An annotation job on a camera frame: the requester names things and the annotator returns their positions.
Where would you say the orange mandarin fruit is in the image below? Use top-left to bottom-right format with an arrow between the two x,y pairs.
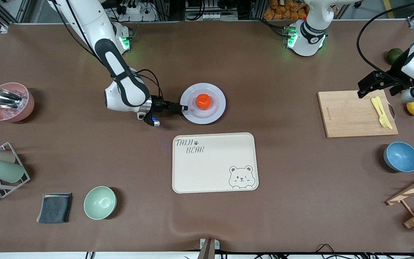
195,94 -> 212,110

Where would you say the lavender round plate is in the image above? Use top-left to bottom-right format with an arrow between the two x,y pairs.
180,83 -> 226,125

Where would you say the yellow plastic fork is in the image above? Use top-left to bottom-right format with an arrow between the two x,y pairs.
375,96 -> 393,130
371,97 -> 388,128

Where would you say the green lime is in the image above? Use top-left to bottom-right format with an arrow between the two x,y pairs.
387,48 -> 405,65

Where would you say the wooden cutting board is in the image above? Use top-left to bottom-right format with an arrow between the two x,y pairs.
317,90 -> 399,138

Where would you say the blue bowl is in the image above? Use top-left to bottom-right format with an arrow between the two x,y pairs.
383,141 -> 414,173

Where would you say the cream tray with bear print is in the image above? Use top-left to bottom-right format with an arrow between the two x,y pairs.
172,132 -> 259,194

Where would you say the white power strip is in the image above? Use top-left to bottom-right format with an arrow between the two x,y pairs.
115,3 -> 157,22

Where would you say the wooden peg drying rack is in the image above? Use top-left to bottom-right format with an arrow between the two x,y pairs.
386,169 -> 414,229

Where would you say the light green bowl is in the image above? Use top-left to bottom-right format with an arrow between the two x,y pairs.
83,186 -> 117,220

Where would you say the pile of orange fruit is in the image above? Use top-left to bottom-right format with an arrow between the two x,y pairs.
263,0 -> 310,21

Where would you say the dark grey folded cloth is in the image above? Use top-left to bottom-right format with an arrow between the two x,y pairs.
37,193 -> 73,224

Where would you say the pink bowl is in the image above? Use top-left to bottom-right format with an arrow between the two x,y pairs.
0,82 -> 35,123

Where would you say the mint green cup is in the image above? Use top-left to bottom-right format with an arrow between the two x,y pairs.
0,160 -> 26,183

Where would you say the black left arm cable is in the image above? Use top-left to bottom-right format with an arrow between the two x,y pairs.
356,0 -> 414,81

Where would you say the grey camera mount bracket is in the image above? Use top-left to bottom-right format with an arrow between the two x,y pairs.
197,238 -> 220,259

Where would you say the grey wire cup rack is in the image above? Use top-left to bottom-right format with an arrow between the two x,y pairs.
0,142 -> 31,198

